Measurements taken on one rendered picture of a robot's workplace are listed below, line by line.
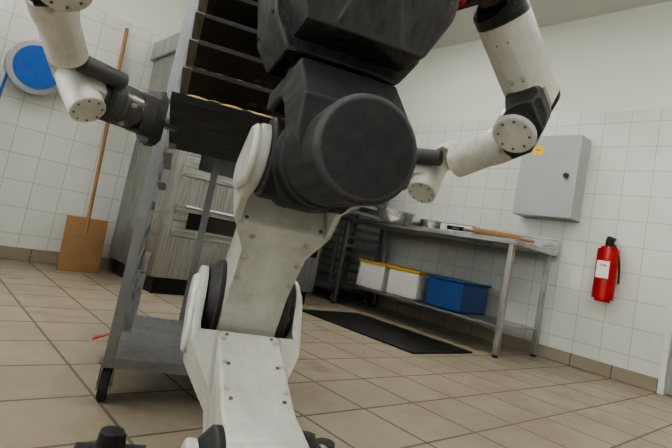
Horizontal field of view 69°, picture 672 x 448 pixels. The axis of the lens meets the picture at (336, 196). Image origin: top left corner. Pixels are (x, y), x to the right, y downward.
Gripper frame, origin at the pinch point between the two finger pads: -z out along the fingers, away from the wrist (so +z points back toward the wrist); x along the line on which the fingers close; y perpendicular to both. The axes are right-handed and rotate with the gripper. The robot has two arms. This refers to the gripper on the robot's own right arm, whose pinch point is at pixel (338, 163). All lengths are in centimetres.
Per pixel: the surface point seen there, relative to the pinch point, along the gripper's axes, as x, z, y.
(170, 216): -26, -202, -156
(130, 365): -66, -56, -3
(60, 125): 27, -319, -137
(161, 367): -66, -50, -9
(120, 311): -51, -60, 1
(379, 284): -53, -103, -338
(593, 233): 26, 69, -338
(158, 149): -2, -60, 1
